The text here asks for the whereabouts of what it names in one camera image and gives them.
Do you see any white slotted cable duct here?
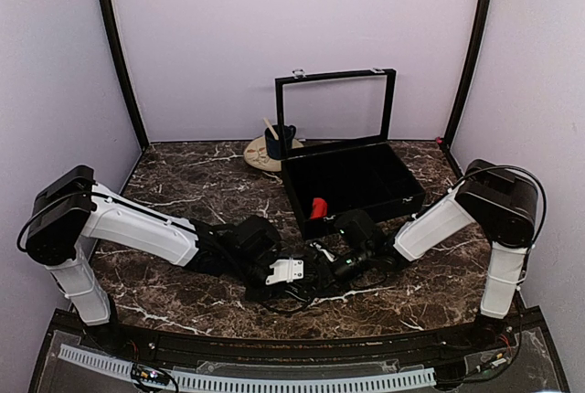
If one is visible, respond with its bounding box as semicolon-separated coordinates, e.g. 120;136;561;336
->
58;345;437;392

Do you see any right circuit board with wires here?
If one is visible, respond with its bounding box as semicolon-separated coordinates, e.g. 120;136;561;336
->
462;330;541;392

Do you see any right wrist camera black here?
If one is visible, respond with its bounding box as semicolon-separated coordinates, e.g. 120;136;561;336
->
334;209;383;251

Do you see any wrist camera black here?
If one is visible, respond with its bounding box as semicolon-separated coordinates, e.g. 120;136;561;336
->
334;209;383;251
235;216;305;287

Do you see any right black frame post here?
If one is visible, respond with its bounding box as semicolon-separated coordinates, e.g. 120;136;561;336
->
441;0;491;152

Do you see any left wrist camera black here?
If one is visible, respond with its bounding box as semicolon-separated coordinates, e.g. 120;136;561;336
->
235;216;305;287

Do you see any black frame post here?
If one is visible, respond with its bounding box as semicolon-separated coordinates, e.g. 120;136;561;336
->
99;0;150;151
441;0;491;152

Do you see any black display box glass lid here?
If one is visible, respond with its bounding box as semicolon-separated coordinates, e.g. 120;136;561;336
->
275;68;426;240

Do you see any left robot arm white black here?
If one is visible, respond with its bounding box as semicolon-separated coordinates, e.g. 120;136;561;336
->
16;165;324;353

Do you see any left circuit board with wires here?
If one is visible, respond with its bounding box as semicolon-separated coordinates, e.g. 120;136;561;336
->
124;340;180;393

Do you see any circuit board with wires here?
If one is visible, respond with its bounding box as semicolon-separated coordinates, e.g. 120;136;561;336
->
462;330;541;392
124;340;180;393

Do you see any black front rail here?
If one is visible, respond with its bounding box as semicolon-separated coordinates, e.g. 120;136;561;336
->
49;310;545;369

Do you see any dark blue cup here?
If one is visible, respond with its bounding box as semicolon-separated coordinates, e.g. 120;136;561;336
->
264;125;296;160

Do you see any wooden stick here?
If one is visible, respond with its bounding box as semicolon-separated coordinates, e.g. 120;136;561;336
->
262;117;280;141

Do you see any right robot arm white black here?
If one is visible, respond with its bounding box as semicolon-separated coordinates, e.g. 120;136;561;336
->
330;159;548;351

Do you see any red Santa Christmas sock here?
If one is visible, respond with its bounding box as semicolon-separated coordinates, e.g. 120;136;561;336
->
310;197;328;220

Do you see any beige woven coaster mat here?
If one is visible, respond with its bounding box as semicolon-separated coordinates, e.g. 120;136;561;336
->
243;136;282;173

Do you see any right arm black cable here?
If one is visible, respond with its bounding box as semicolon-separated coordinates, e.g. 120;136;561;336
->
447;165;548;250

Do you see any left black frame post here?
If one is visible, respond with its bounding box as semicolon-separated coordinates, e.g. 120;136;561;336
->
99;0;150;151

